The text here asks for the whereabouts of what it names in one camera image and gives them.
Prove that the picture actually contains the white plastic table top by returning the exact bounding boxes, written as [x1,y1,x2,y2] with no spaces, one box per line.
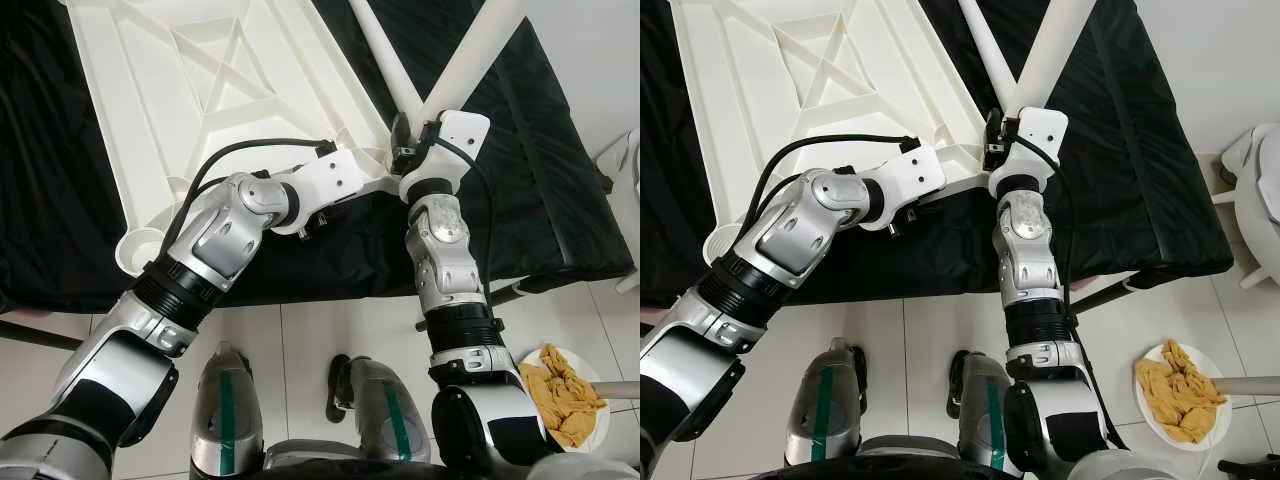
[65,0,411,276]
[668,0,1001,263]

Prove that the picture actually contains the silver robot left leg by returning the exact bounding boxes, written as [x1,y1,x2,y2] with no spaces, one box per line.
[785,338,869,469]
[190,342,266,476]

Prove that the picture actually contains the silver robot leg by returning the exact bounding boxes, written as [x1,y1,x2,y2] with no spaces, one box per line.
[190,342,266,476]
[785,338,869,469]
[948,350,1026,476]
[328,355,433,466]

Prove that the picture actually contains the silver robot right leg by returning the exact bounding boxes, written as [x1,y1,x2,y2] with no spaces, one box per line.
[328,355,433,466]
[948,350,1026,476]

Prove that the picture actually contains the white plastic furniture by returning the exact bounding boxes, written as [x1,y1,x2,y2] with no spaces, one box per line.
[1210,122,1280,291]
[595,125,641,293]

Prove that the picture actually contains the black robot waist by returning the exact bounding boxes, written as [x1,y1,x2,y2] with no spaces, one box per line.
[750,458,1081,480]
[240,458,521,480]

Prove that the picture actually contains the yellow fried snacks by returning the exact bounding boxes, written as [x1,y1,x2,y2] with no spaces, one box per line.
[1137,340,1229,444]
[520,345,608,448]

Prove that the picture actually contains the black plastic object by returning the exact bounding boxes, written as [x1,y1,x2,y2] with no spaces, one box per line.
[1218,455,1280,479]

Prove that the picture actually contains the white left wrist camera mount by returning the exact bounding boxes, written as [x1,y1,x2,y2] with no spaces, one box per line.
[880,143,946,211]
[290,145,366,213]

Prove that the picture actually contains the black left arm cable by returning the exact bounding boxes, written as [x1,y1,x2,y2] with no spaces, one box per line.
[750,133,921,251]
[160,138,339,261]

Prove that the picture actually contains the black table frame bar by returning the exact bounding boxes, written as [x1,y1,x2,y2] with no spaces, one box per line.
[0,320,86,351]

